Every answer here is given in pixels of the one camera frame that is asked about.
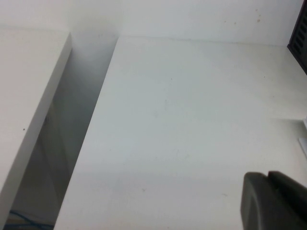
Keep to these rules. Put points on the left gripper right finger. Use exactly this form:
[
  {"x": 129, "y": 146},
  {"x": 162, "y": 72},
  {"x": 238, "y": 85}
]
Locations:
[{"x": 295, "y": 208}]

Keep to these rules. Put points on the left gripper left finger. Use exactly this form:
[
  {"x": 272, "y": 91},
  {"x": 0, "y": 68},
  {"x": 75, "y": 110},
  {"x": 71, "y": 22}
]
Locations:
[{"x": 256, "y": 210}]

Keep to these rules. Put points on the black three-slot book stand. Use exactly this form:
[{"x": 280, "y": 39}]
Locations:
[{"x": 298, "y": 36}]

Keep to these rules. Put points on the white side table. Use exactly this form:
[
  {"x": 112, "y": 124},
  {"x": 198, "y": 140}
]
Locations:
[{"x": 24, "y": 95}]

